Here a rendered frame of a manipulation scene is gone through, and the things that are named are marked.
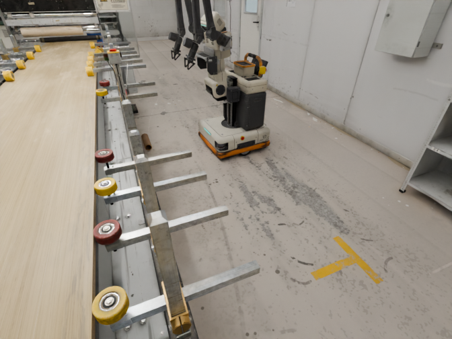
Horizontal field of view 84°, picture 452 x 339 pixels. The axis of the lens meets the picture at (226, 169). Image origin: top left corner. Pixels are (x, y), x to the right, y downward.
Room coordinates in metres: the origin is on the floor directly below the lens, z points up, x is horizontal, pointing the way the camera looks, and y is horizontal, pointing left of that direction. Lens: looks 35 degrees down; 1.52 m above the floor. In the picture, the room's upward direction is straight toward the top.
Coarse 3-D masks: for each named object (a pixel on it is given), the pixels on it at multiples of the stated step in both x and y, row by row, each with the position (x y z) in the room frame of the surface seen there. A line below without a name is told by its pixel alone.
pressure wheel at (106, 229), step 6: (102, 222) 0.57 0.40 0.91; (108, 222) 0.57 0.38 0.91; (114, 222) 0.57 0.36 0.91; (96, 228) 0.55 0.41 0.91; (102, 228) 0.55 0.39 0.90; (108, 228) 0.55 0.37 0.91; (114, 228) 0.55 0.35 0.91; (120, 228) 0.56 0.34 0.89; (96, 234) 0.52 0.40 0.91; (102, 234) 0.52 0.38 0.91; (108, 234) 0.52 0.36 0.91; (114, 234) 0.52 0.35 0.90; (120, 234) 0.54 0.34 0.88; (96, 240) 0.51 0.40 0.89; (102, 240) 0.51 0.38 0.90; (108, 240) 0.51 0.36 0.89; (114, 240) 0.52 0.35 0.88
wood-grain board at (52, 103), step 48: (48, 48) 3.72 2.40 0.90; (0, 96) 1.80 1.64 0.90; (48, 96) 1.80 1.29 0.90; (96, 96) 1.86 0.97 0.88; (0, 144) 1.10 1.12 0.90; (48, 144) 1.10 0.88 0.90; (0, 192) 0.73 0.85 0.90; (48, 192) 0.73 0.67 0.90; (0, 240) 0.50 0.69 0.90; (48, 240) 0.50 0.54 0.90; (0, 288) 0.35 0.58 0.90; (48, 288) 0.35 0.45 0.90; (0, 336) 0.24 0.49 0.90; (48, 336) 0.24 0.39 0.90
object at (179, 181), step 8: (184, 176) 0.90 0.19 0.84; (192, 176) 0.90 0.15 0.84; (200, 176) 0.91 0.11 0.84; (160, 184) 0.85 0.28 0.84; (168, 184) 0.86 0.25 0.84; (176, 184) 0.87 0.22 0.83; (184, 184) 0.88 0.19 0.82; (120, 192) 0.79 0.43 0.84; (128, 192) 0.79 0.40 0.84; (136, 192) 0.80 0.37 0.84; (104, 200) 0.75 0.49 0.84; (112, 200) 0.76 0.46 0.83
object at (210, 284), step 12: (252, 264) 0.47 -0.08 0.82; (216, 276) 0.43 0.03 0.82; (228, 276) 0.43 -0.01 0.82; (240, 276) 0.44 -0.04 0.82; (192, 288) 0.40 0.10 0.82; (204, 288) 0.40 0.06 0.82; (216, 288) 0.41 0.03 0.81; (156, 300) 0.36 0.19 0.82; (132, 312) 0.33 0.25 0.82; (144, 312) 0.33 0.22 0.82; (156, 312) 0.34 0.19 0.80; (120, 324) 0.30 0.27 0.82
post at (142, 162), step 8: (136, 160) 0.55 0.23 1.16; (144, 160) 0.56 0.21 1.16; (144, 168) 0.55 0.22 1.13; (144, 176) 0.55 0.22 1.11; (144, 184) 0.55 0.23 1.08; (152, 184) 0.56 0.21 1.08; (144, 192) 0.55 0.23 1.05; (152, 192) 0.55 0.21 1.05; (152, 200) 0.55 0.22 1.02; (152, 208) 0.55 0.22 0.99
